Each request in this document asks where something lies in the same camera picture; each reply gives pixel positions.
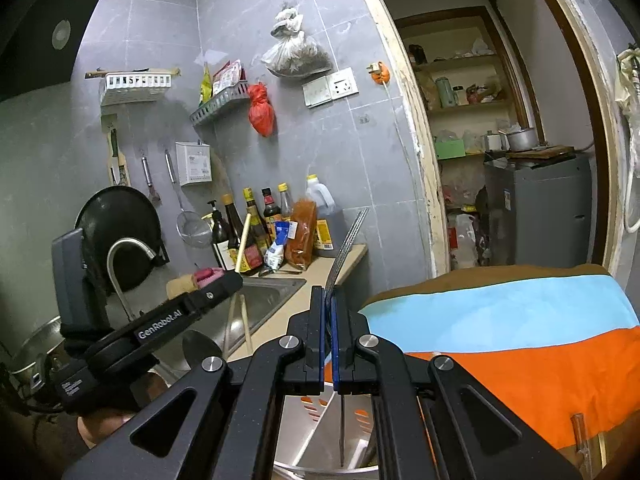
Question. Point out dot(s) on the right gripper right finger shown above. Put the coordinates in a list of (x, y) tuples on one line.
[(349, 371)]

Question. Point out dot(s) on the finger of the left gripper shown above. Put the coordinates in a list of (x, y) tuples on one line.
[(200, 294)]

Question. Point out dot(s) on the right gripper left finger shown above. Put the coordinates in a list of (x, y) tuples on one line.
[(305, 373)]

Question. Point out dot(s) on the steel table knife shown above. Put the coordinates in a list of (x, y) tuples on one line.
[(331, 283)]

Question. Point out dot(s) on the person's left hand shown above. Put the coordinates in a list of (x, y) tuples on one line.
[(96, 427)]

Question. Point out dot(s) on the wooden chopstick pair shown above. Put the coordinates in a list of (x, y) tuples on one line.
[(246, 326)]

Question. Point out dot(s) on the steel sink basin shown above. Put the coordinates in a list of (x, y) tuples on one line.
[(263, 297)]

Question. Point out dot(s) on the dark soy sauce bottle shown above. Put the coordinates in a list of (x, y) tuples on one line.
[(224, 241)]

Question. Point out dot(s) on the steel spoon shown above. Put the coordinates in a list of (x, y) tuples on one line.
[(200, 350)]

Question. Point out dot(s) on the white utensil holder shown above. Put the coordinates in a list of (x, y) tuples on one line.
[(326, 437)]

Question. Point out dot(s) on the black wok pan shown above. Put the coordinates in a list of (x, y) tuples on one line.
[(117, 212)]

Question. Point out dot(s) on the large oil jug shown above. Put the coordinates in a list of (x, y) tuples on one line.
[(330, 225)]

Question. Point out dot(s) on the red plastic bag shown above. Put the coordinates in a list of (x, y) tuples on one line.
[(261, 113)]

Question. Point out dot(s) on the green box on shelf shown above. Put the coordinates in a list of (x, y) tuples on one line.
[(449, 149)]

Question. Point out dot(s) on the striped towel cloth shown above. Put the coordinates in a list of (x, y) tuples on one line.
[(549, 343)]

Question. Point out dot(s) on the grey washing machine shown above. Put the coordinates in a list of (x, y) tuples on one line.
[(539, 211)]

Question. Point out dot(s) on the grey plastic bag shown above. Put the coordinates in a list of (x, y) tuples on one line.
[(295, 54)]

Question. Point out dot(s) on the metal pot on shelf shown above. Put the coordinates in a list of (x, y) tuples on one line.
[(522, 140)]

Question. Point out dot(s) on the white rubber gloves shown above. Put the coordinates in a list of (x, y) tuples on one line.
[(627, 82)]

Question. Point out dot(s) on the wire strainer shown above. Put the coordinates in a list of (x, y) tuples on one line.
[(191, 228)]

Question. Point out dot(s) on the grey wall rack basket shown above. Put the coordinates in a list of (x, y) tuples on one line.
[(221, 103)]

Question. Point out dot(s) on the white wall shelf rack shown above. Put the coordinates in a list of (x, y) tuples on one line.
[(136, 86)]

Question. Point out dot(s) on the wall socket panel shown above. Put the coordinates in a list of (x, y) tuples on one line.
[(329, 88)]

